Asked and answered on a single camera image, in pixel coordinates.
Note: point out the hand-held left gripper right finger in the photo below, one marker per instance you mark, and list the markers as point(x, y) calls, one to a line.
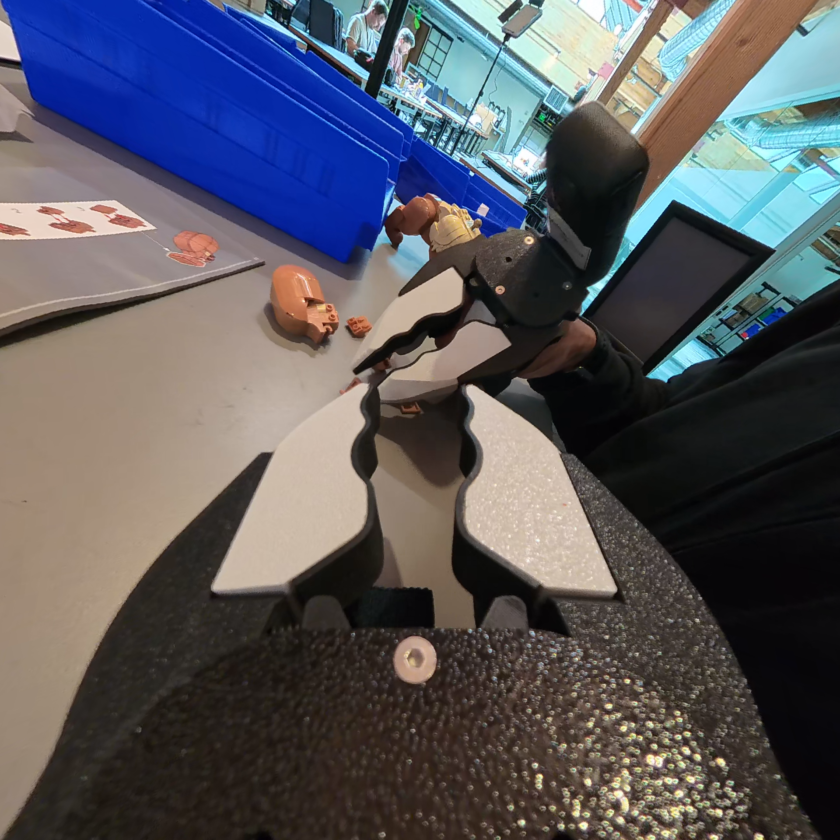
point(538, 512)

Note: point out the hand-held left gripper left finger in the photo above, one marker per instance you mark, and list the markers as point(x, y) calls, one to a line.
point(302, 512)

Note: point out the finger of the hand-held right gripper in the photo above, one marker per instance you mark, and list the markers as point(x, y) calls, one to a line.
point(453, 365)
point(414, 322)

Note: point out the small brown brick plate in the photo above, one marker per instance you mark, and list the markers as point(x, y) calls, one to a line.
point(357, 326)

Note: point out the small brown brick piece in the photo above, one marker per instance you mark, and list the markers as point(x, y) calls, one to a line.
point(410, 407)

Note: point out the round brown brick assembly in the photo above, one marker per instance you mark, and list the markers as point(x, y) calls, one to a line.
point(302, 302)

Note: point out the large blue storage bin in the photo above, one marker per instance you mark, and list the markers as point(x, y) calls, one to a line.
point(197, 118)

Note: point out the person's right forearm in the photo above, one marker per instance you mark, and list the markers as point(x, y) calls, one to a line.
point(624, 394)

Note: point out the grey desk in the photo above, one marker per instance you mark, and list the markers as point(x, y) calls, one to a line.
point(131, 433)

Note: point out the brown and tan brick assembly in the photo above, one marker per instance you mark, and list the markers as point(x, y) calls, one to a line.
point(433, 221)

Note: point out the black monitor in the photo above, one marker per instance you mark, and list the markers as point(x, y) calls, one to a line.
point(683, 282)

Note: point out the black storage shelf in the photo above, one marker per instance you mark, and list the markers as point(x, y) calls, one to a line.
point(742, 326)

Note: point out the black tripod lamp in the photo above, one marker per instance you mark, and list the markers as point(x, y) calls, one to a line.
point(521, 17)

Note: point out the wooden beam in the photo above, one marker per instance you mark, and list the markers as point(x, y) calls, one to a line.
point(715, 79)

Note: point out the grey instruction booklet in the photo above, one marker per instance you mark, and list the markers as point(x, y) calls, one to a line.
point(79, 276)

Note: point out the silver ventilation duct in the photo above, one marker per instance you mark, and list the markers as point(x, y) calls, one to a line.
point(788, 131)

